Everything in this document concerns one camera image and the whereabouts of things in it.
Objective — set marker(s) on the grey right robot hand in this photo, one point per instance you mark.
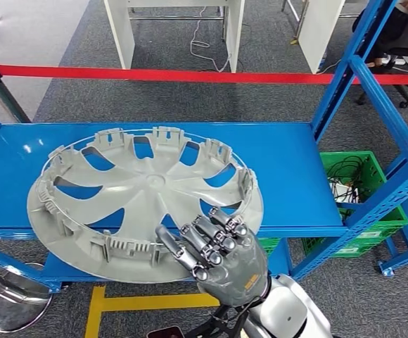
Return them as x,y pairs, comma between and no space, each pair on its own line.
239,270

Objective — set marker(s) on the grey plastic wheel hubcap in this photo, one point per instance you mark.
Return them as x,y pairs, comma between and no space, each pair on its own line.
137,196

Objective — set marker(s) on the long blue metal shelf rack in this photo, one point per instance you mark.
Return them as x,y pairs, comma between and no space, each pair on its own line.
295,177

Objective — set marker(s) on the green plastic crate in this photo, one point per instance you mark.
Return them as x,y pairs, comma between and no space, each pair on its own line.
317,247
270,246
376,172

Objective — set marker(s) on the white power adapter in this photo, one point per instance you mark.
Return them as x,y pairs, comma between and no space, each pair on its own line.
344,193

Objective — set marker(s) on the red barrier belt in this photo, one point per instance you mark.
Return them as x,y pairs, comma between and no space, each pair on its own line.
155,74

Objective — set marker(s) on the white desk with metal legs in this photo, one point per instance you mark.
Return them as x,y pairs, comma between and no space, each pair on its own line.
320,32

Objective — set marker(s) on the black office chair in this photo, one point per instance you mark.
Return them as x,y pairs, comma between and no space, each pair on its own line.
405,100

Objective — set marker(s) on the chrome barrier stanchion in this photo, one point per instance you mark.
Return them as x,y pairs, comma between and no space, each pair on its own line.
14,312

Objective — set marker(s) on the person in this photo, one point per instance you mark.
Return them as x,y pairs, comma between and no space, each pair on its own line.
401,32

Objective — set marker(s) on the dark barrier stanchion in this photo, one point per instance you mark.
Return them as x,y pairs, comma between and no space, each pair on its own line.
0,91

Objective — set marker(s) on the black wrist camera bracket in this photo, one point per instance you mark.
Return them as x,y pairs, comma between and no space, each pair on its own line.
222,326

